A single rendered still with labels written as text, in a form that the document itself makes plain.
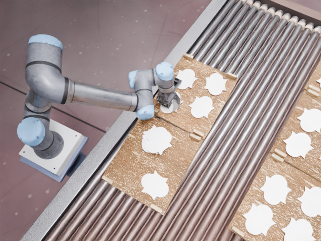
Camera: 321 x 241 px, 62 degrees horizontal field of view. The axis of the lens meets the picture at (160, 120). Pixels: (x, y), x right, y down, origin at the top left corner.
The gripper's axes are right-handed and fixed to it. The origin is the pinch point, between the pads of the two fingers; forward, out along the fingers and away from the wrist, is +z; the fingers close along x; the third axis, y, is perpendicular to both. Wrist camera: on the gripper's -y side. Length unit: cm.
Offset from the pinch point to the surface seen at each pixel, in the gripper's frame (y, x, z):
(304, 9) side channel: -94, 40, 2
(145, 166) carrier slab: 36.1, 6.6, -0.1
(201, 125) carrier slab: 3.8, 20.5, 0.8
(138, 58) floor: -67, -80, 96
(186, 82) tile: -14.8, 1.5, 0.3
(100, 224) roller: 69, 3, 1
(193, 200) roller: 38, 34, 1
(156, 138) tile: 22.1, 4.9, -3.8
